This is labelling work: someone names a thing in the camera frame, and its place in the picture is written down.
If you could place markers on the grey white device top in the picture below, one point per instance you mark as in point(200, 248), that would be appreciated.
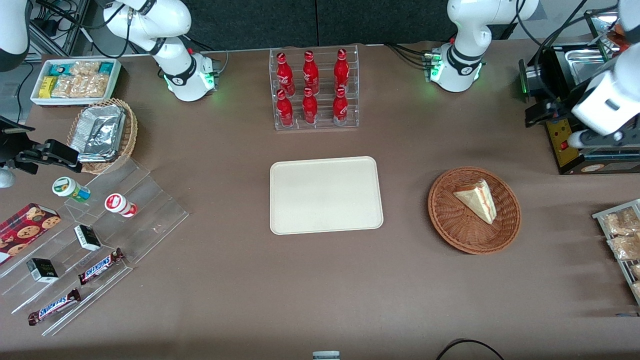
point(326, 356)

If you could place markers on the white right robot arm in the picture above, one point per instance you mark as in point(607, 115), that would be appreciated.
point(175, 55)

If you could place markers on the triangular sandwich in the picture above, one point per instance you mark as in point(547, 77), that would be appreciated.
point(477, 201)

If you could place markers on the clear acrylic bottle rack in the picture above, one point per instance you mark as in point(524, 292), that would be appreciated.
point(325, 125)

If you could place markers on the clear bag of snacks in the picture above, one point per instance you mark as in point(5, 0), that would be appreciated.
point(625, 247)
point(636, 271)
point(620, 222)
point(637, 290)

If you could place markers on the small black box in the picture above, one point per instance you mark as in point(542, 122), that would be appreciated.
point(42, 270)
point(87, 237)

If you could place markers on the round brown wicker basket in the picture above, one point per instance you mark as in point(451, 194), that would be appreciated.
point(460, 232)

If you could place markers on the aluminium frame structure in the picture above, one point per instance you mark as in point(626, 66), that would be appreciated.
point(79, 27)

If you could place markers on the yellow snack packet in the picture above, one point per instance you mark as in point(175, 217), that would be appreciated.
point(47, 87)

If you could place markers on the tray of packaged snacks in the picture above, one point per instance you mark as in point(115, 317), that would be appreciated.
point(600, 216)

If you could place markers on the teal snack packet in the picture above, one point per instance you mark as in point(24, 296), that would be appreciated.
point(57, 69)
point(106, 68)

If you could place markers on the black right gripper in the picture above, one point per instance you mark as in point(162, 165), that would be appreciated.
point(11, 143)

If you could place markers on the clear acrylic stepped shelf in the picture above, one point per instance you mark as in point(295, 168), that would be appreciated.
point(150, 215)

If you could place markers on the green-lidded white cup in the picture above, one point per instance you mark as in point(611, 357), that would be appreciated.
point(67, 187)

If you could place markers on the red cookie box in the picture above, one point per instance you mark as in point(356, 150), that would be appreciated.
point(25, 230)

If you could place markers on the oval tan wicker basket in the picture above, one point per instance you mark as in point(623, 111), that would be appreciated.
point(130, 135)

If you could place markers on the cream plastic serving tray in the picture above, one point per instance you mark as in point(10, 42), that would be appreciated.
point(325, 195)

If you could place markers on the white rectangular snack container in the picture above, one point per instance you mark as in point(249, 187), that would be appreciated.
point(75, 101)

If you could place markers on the black countertop food warmer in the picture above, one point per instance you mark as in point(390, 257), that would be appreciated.
point(560, 150)

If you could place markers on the red-lidded white cup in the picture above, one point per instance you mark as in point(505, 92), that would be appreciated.
point(117, 204)

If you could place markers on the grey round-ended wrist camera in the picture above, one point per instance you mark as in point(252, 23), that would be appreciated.
point(6, 179)
point(576, 140)

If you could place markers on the dark fabric partition panel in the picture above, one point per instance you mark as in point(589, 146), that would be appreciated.
point(380, 22)
point(250, 22)

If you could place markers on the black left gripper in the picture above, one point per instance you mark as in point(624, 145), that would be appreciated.
point(551, 110)

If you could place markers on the clear bag of crackers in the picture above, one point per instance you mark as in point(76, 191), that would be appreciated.
point(96, 86)
point(85, 68)
point(67, 86)

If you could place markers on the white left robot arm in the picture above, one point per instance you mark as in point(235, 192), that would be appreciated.
point(465, 30)

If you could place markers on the brown Snickers bar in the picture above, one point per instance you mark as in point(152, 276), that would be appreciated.
point(54, 307)
point(100, 266)

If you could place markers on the red cola bottle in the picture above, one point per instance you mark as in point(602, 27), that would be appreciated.
point(285, 112)
point(286, 77)
point(341, 72)
point(310, 110)
point(311, 75)
point(340, 110)

